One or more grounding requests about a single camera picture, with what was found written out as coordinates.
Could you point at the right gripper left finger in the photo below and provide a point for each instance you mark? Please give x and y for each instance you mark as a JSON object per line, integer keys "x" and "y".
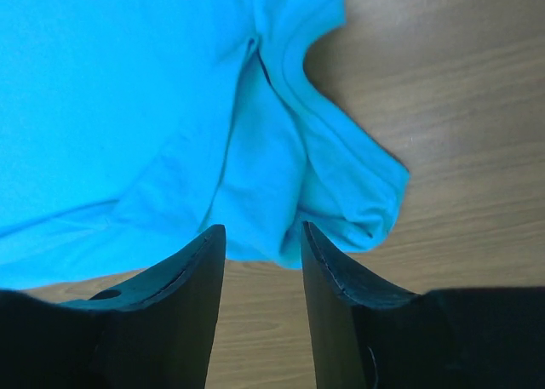
{"x": 154, "y": 330}

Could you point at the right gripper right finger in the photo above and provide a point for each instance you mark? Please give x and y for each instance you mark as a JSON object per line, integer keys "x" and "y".
{"x": 369, "y": 333}

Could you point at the cyan blue t-shirt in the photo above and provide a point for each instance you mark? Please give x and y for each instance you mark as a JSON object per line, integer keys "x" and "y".
{"x": 130, "y": 126}

